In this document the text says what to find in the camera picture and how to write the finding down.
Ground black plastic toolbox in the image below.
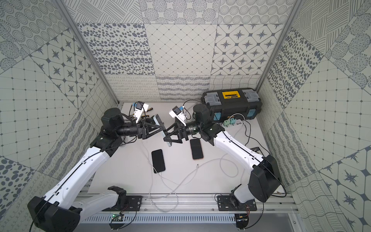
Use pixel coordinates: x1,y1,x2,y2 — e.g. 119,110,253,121
201,88,262,122

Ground white phone charging cable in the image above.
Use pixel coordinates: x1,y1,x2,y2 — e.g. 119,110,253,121
162,153,247,198

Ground black terminal board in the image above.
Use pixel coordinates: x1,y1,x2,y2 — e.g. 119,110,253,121
251,147,263,155

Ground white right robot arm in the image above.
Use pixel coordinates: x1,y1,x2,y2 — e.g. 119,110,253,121
163,104,282,203

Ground pink case phone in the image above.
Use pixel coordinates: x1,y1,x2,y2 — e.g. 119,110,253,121
190,139,204,160

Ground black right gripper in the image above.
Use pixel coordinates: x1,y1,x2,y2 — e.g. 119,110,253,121
163,120,203,144

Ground white power strip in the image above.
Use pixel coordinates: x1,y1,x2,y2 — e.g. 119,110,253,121
222,120,244,128

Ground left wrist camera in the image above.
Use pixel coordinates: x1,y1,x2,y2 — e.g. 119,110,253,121
133,101,149,123

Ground black phone on table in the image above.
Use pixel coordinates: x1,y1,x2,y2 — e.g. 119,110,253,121
151,149,166,174

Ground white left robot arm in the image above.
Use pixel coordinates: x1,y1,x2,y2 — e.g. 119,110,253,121
27,108,165,232

